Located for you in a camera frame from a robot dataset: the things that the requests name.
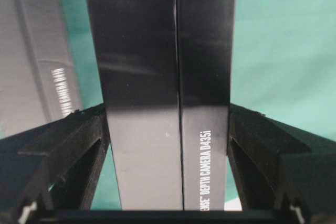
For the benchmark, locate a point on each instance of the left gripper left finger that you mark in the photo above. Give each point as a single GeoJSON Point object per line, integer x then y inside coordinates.
{"type": "Point", "coordinates": [54, 166]}

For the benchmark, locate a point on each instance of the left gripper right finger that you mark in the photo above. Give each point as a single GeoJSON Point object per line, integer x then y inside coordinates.
{"type": "Point", "coordinates": [280, 167]}

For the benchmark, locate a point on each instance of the black RealSense box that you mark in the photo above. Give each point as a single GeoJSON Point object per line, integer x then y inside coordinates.
{"type": "Point", "coordinates": [38, 77]}
{"type": "Point", "coordinates": [165, 72]}

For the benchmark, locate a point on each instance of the green table cloth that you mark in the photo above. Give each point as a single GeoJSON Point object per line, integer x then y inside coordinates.
{"type": "Point", "coordinates": [283, 66]}

